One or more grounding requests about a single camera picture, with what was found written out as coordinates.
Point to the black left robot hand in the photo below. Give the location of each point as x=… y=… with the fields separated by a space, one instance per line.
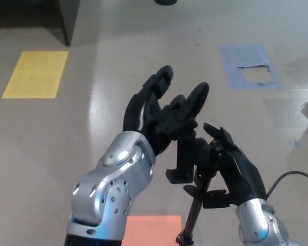
x=141 y=110

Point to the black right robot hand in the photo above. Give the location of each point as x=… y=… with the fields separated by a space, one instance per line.
x=246 y=176

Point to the black telescopic phone stand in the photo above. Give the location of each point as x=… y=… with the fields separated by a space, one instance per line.
x=184 y=156

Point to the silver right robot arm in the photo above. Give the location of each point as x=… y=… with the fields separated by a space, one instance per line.
x=254 y=217

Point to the torn blue floor rectangle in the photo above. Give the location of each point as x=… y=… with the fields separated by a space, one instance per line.
x=233 y=64

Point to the orange floor rectangle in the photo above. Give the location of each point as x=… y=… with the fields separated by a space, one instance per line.
x=154 y=230

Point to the yellow floor rectangle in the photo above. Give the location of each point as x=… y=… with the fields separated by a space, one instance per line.
x=34 y=74

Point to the small blue tape scrap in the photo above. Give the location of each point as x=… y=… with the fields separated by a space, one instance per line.
x=298 y=144

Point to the black round base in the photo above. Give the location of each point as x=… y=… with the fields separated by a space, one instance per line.
x=165 y=2

